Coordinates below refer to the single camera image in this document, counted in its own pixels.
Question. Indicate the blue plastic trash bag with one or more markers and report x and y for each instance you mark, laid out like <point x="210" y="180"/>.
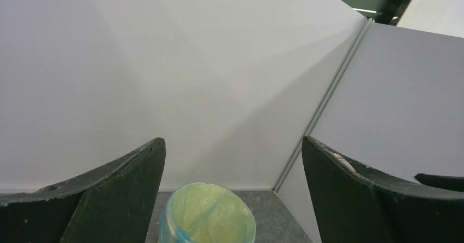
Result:
<point x="206" y="216"/>

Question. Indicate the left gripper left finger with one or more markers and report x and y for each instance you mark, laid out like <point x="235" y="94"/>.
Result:
<point x="111" y="203"/>

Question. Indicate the yellow plastic trash bin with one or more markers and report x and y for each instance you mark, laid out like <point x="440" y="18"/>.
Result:
<point x="208" y="216"/>

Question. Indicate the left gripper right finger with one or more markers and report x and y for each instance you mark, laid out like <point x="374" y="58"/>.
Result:
<point x="354" y="202"/>

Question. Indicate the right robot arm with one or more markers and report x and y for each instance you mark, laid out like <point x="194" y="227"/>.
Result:
<point x="443" y="182"/>

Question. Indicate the grey corner frame post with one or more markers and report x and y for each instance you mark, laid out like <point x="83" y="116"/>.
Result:
<point x="359" y="35"/>

